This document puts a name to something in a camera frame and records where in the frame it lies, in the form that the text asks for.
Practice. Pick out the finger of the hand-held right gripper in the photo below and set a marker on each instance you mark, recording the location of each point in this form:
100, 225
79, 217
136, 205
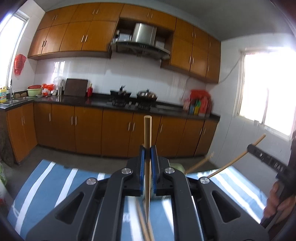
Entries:
266, 160

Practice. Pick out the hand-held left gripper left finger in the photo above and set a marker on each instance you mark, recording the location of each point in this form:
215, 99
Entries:
142, 172

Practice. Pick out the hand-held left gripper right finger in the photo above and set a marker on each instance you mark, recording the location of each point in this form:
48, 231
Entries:
155, 172

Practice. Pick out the wooden chopstick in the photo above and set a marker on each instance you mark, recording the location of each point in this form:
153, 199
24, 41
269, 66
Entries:
198, 165
231, 164
150, 231
148, 136
142, 222

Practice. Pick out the person's right hand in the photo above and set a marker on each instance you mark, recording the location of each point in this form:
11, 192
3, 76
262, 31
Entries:
272, 199

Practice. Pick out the wide window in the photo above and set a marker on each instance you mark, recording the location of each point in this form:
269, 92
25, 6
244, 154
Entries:
268, 92

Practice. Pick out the wooden base cabinets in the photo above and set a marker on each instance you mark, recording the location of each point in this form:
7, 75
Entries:
87, 129

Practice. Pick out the black gas stove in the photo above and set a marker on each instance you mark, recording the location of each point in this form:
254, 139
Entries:
129, 104

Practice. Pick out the wok with glass lid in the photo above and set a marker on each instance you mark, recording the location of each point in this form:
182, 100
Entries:
147, 95

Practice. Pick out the black kitchen countertop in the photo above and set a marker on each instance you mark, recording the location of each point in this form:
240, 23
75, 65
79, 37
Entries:
97, 103

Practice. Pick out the red bag over condiments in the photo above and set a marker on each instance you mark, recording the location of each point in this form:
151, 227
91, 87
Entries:
198, 93

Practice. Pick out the dark cutting board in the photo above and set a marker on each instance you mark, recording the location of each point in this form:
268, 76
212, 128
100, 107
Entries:
75, 87

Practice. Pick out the blue white striped tablecloth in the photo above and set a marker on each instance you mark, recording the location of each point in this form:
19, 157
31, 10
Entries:
34, 197

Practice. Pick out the white plastic bag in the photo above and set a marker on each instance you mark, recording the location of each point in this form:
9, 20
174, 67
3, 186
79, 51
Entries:
59, 83

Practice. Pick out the red plastic bag on counter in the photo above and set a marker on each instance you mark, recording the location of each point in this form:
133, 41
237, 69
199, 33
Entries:
48, 89

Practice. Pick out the green basin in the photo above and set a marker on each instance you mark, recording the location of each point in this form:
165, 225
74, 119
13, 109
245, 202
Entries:
34, 92

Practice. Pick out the steel range hood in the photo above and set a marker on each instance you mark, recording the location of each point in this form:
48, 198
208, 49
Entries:
144, 34

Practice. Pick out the steel kitchen sink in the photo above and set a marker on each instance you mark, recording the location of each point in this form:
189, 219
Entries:
16, 101

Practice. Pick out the sink faucet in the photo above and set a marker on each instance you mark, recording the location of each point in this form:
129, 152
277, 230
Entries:
11, 89

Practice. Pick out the yellow detergent bottle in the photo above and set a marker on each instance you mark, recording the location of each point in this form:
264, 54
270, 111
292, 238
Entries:
2, 95

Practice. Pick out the red hanging bag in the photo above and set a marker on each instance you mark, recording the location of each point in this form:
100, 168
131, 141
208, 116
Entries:
19, 64

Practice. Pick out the narrow window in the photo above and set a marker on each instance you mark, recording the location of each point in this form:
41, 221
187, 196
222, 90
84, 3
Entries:
13, 46

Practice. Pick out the short wooden wall cabinets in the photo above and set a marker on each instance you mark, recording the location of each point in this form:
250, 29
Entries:
198, 53

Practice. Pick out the long wooden wall cabinets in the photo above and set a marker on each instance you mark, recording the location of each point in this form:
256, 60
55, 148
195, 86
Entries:
69, 34

